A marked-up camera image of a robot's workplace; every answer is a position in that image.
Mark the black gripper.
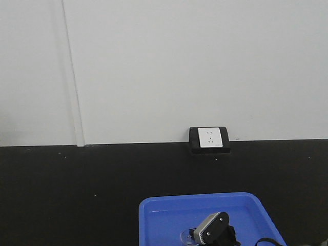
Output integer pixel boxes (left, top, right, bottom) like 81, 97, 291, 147
206, 225, 241, 246

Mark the clear glass beaker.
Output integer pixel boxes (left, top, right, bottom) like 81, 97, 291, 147
180, 228, 198, 246

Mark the blue plastic tray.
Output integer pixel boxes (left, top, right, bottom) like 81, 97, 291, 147
139, 192, 286, 245

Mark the white wall power socket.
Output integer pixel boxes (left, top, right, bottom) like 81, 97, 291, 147
189, 127, 231, 155

